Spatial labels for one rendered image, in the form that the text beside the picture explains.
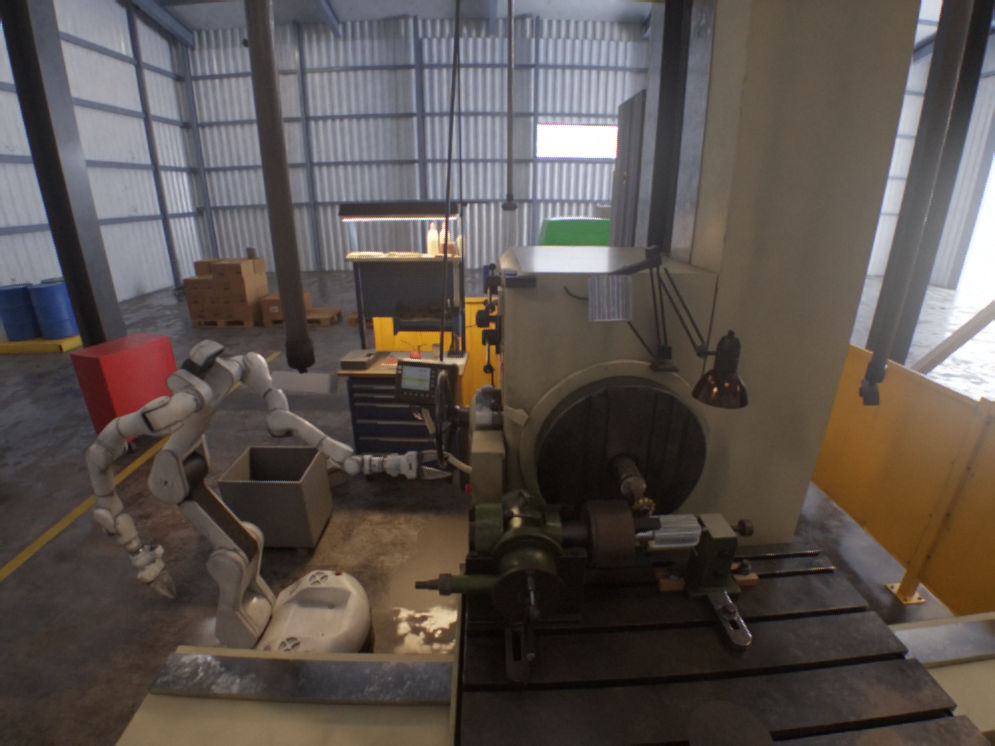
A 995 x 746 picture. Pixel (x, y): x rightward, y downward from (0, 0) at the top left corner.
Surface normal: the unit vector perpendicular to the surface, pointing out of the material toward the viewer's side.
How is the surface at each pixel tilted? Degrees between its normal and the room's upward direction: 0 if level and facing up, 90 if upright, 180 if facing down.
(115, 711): 0
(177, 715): 0
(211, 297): 90
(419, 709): 0
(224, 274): 90
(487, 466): 90
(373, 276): 90
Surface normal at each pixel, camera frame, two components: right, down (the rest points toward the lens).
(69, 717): 0.00, -0.93
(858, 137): 0.02, 0.36
